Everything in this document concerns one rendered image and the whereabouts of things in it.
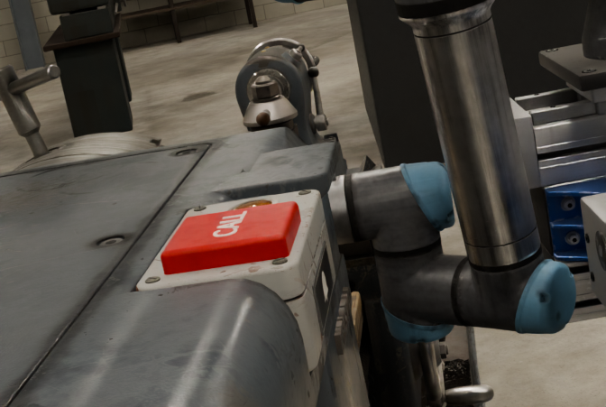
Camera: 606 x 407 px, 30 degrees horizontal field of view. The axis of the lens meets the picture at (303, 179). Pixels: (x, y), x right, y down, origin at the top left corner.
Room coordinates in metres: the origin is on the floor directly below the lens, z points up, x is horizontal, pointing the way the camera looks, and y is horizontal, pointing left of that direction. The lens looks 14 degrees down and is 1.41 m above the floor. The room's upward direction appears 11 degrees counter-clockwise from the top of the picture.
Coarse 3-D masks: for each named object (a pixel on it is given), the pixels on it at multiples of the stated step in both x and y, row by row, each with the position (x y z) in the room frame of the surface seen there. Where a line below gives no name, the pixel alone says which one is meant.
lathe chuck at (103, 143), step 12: (60, 144) 1.03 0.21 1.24; (72, 144) 1.01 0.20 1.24; (84, 144) 1.00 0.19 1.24; (96, 144) 1.00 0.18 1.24; (108, 144) 1.00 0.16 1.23; (120, 144) 1.00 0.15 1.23; (132, 144) 1.00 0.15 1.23; (144, 144) 1.01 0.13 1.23; (156, 144) 1.03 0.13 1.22; (48, 156) 0.98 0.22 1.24; (60, 156) 0.97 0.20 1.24
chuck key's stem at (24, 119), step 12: (0, 72) 1.01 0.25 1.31; (12, 72) 1.02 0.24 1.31; (0, 84) 1.01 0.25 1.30; (0, 96) 1.01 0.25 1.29; (12, 96) 1.01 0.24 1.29; (24, 96) 1.02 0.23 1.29; (12, 108) 1.01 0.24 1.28; (24, 108) 1.01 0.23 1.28; (12, 120) 1.01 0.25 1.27; (24, 120) 1.01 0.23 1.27; (36, 120) 1.01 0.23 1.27; (24, 132) 1.01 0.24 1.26; (36, 132) 1.01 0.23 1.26; (36, 144) 1.01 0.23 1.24; (36, 156) 1.01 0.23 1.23
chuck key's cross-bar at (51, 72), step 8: (40, 72) 0.95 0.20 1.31; (48, 72) 0.94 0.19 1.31; (56, 72) 0.94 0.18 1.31; (16, 80) 1.00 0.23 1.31; (24, 80) 0.98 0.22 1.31; (32, 80) 0.96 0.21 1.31; (40, 80) 0.95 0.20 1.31; (48, 80) 0.95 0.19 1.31; (8, 88) 1.01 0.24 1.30; (16, 88) 0.99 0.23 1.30; (24, 88) 0.98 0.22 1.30
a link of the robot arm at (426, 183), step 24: (384, 168) 1.19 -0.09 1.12; (408, 168) 1.18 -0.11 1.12; (432, 168) 1.17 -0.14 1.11; (360, 192) 1.16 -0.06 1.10; (384, 192) 1.16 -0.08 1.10; (408, 192) 1.15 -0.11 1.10; (432, 192) 1.15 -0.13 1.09; (360, 216) 1.16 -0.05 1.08; (384, 216) 1.15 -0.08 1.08; (408, 216) 1.15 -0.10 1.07; (432, 216) 1.15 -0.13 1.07; (360, 240) 1.18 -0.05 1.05; (384, 240) 1.16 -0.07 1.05; (408, 240) 1.15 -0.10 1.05; (432, 240) 1.16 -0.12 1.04
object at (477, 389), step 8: (480, 384) 1.49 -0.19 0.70; (448, 392) 1.49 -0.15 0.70; (456, 392) 1.48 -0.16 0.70; (464, 392) 1.48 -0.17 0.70; (472, 392) 1.48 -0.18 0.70; (480, 392) 1.48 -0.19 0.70; (488, 392) 1.48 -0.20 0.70; (448, 400) 1.48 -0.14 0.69; (456, 400) 1.48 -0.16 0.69; (464, 400) 1.48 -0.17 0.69; (472, 400) 1.48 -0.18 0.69; (480, 400) 1.48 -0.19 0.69; (488, 400) 1.48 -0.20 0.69
